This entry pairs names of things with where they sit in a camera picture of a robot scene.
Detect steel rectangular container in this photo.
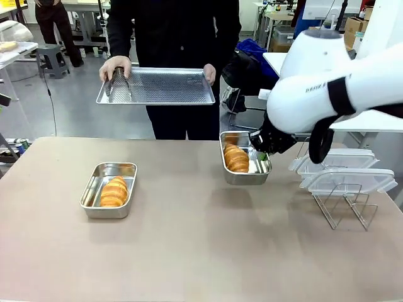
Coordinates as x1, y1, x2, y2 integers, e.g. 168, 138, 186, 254
219, 130, 273, 186
79, 161, 139, 220

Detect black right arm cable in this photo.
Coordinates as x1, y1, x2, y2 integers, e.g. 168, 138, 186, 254
308, 106, 403, 165

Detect person's left forearm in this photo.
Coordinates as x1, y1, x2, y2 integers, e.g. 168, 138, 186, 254
204, 15, 243, 69

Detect person's right forearm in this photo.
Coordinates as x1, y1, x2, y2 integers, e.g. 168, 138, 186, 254
106, 15, 133, 60

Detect cardboard box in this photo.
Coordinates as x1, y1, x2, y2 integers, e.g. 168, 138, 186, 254
343, 16, 368, 50

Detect wire lid rack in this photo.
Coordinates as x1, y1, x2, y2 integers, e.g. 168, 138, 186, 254
297, 137, 379, 232

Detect person's left hand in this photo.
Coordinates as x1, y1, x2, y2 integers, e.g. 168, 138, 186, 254
203, 63, 217, 87

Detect black strap on arm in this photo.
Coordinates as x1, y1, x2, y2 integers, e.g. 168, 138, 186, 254
327, 76, 358, 117

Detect person's right hand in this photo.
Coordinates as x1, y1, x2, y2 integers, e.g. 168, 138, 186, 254
98, 55, 133, 84

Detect person in black clothes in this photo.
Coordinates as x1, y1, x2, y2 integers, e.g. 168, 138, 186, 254
106, 0, 243, 141

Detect blue cloth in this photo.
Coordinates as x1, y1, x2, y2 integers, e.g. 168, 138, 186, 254
236, 38, 269, 64

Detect metal tongs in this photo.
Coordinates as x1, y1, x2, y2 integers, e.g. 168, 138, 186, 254
104, 65, 133, 103

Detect clear plastic dome cover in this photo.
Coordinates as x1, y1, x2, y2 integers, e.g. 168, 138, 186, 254
0, 20, 34, 43

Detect thin black hanging cable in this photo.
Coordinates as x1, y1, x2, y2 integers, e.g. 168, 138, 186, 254
42, 70, 58, 137

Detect perforated metal baking tray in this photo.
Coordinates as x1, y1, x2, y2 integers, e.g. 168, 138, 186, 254
95, 67, 217, 106

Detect golden croissant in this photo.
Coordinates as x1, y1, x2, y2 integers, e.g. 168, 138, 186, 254
99, 176, 130, 208
223, 143, 251, 174

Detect grey plastic stool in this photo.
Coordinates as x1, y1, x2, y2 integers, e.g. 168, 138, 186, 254
36, 43, 71, 80

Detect cans on low shelf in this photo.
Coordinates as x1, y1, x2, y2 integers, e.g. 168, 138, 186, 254
0, 131, 32, 165

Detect grey storage bin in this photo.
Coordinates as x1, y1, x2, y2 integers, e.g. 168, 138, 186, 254
270, 26, 296, 53

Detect white table with food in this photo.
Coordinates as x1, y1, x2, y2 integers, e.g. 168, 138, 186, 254
0, 40, 39, 102

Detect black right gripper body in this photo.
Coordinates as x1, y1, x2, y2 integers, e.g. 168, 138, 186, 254
259, 113, 298, 155

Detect chair with black jacket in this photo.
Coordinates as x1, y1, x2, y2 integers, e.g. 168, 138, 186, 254
221, 49, 280, 115

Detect black stand pole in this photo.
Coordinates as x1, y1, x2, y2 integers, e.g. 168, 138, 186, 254
333, 0, 349, 32

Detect bystander in black trousers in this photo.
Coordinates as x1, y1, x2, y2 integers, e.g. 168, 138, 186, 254
34, 0, 84, 69

